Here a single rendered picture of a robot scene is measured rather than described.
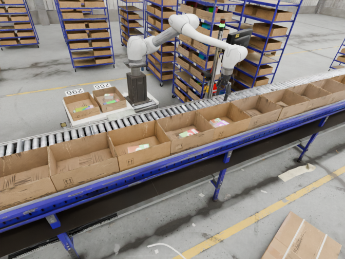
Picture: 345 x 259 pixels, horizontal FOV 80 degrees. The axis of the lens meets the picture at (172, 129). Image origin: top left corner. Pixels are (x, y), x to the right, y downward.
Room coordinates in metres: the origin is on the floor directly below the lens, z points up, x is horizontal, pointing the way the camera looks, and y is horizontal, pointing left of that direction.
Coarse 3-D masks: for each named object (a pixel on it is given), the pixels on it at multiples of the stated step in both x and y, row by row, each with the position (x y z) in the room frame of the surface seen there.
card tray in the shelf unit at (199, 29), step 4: (200, 24) 3.25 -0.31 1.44; (200, 28) 3.09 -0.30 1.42; (204, 28) 3.00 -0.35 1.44; (216, 28) 3.26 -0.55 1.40; (224, 28) 3.10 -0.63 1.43; (200, 32) 3.08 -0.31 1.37; (204, 32) 2.99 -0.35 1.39; (208, 32) 2.91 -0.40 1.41; (212, 32) 2.87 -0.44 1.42; (216, 32) 2.90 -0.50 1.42; (224, 32) 2.96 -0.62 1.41; (228, 32) 2.99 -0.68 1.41; (212, 36) 2.87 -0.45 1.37; (216, 36) 2.90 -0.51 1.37; (224, 36) 2.97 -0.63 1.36
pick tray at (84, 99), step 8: (72, 96) 2.04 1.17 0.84; (80, 96) 2.09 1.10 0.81; (88, 96) 2.14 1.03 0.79; (72, 104) 1.99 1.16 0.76; (80, 104) 1.99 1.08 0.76; (88, 104) 2.01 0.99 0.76; (96, 104) 1.92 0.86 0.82; (72, 112) 1.83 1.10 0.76; (80, 112) 1.73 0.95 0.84; (88, 112) 1.77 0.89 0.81; (96, 112) 1.82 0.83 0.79
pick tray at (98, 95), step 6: (96, 90) 2.20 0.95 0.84; (102, 90) 2.24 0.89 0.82; (108, 90) 2.28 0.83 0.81; (114, 90) 2.32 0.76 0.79; (96, 96) 2.19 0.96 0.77; (102, 96) 2.22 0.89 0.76; (114, 96) 2.24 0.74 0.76; (120, 96) 2.17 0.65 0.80; (102, 102) 2.07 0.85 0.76; (114, 102) 1.94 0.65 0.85; (120, 102) 1.97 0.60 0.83; (102, 108) 1.86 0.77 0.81; (108, 108) 1.90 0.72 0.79; (114, 108) 1.93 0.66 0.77; (120, 108) 1.97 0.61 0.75
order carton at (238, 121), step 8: (224, 104) 1.72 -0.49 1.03; (232, 104) 1.72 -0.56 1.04; (200, 112) 1.59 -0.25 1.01; (208, 112) 1.63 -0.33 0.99; (216, 112) 1.68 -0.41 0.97; (224, 112) 1.73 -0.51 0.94; (232, 112) 1.69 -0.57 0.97; (240, 112) 1.61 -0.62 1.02; (208, 120) 1.64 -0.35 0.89; (224, 120) 1.66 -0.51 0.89; (232, 120) 1.67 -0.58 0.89; (240, 120) 1.44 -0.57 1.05; (248, 120) 1.49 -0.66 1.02; (216, 128) 1.32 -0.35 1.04; (224, 128) 1.36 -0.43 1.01; (232, 128) 1.40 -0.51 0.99; (240, 128) 1.45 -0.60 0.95; (216, 136) 1.33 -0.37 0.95; (224, 136) 1.37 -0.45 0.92
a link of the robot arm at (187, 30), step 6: (186, 24) 1.84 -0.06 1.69; (186, 30) 1.81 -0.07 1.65; (192, 30) 1.80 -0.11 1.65; (192, 36) 1.78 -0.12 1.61; (198, 36) 1.76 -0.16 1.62; (204, 36) 1.77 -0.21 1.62; (204, 42) 1.76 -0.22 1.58; (210, 42) 1.76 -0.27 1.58; (216, 42) 1.76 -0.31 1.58; (222, 42) 1.77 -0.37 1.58; (222, 48) 1.76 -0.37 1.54; (240, 48) 1.68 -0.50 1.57; (246, 54) 1.69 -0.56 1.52; (240, 60) 1.63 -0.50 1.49
